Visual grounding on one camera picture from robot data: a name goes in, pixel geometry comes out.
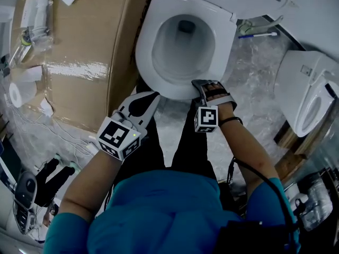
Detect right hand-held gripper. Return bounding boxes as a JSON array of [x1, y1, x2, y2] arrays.
[[191, 79, 238, 133]]

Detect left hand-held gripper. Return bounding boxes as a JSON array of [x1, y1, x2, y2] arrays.
[[96, 91, 162, 161]]

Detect person's right forearm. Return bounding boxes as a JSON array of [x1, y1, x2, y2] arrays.
[[217, 103, 279, 197]]

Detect person's left forearm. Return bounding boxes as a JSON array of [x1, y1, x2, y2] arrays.
[[57, 149, 125, 223]]

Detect white smart toilet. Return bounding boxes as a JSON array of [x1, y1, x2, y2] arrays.
[[274, 49, 339, 139]]

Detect white toilet paper roll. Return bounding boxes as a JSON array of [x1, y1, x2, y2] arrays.
[[8, 65, 43, 108]]

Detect person's right hand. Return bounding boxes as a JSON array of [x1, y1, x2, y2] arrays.
[[206, 83, 228, 100]]

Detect person's black trousers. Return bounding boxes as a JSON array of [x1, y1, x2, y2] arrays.
[[116, 99, 222, 187]]

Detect black wristband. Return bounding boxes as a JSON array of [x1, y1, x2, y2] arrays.
[[219, 116, 244, 126]]

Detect green white packet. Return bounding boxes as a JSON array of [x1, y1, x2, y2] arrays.
[[237, 19, 255, 35]]

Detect white blue brush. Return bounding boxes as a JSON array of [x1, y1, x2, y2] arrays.
[[238, 31, 279, 39]]

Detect large brown cardboard box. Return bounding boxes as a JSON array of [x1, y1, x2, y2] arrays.
[[10, 0, 154, 133]]

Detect small folded white paper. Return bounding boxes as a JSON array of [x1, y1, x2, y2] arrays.
[[40, 98, 55, 117]]

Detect person's teal shirt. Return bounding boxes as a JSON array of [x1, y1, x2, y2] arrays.
[[43, 169, 301, 254]]

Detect clear tube green cap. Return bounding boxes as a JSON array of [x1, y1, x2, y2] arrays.
[[9, 32, 34, 63]]

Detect white plastic drain pipe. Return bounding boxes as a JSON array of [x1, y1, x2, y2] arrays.
[[26, 0, 53, 44]]

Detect dark grey oval device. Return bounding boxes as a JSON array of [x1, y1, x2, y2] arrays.
[[13, 170, 38, 210]]

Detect small white carton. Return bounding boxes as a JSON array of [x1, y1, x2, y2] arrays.
[[20, 0, 37, 28]]

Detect black chest-worn device box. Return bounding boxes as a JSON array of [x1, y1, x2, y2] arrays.
[[217, 220, 292, 254]]

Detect plastic-wrapped chrome fixture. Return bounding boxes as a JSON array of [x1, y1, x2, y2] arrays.
[[287, 172, 334, 231]]

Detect white floor cable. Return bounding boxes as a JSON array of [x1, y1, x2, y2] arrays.
[[5, 94, 100, 156]]

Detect thin black cable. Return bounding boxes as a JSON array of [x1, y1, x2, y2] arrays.
[[226, 157, 236, 193]]

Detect thick black cable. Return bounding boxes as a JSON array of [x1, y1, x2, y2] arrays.
[[233, 159, 295, 227]]

